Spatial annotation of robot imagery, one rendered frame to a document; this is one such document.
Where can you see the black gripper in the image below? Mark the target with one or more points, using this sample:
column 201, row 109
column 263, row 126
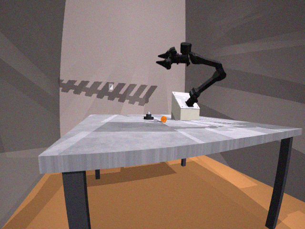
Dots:
column 167, row 60

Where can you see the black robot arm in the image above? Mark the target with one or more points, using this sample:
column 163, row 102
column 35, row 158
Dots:
column 218, row 75

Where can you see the orange knob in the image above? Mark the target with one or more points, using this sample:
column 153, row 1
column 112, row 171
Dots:
column 163, row 119

